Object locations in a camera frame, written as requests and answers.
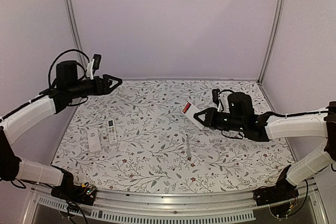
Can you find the left aluminium frame post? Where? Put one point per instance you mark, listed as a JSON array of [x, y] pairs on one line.
[[82, 60]]

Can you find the white battery cover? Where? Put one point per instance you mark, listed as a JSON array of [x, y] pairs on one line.
[[122, 147]]

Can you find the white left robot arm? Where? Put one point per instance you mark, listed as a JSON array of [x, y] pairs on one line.
[[72, 81]]

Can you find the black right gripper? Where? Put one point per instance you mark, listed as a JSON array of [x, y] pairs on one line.
[[209, 113]]

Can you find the clear handle screwdriver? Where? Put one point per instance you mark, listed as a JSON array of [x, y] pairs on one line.
[[188, 151]]

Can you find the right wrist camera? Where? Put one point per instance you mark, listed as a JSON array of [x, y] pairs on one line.
[[217, 97]]

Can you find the right aluminium frame post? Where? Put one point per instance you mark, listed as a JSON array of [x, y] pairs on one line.
[[271, 41]]

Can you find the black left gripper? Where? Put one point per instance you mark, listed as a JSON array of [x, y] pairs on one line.
[[106, 83]]

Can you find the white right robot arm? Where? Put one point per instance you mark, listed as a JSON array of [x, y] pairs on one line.
[[268, 126]]

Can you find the white remote control back up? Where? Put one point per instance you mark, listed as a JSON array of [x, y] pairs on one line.
[[190, 113]]

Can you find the floral tablecloth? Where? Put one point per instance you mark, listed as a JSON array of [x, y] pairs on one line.
[[147, 115]]

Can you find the aluminium frame post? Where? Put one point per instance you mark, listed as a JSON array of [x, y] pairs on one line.
[[82, 60], [271, 41]]

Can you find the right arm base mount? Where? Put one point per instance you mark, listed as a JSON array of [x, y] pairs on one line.
[[281, 191]]

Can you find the front aluminium rail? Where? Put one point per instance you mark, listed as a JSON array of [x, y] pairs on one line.
[[112, 206]]

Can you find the white remote with display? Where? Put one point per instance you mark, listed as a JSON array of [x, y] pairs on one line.
[[112, 132]]

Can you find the white remote with green logo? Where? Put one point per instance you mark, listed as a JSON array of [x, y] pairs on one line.
[[93, 140]]

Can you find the red orange battery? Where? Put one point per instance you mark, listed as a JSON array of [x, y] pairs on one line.
[[185, 109]]

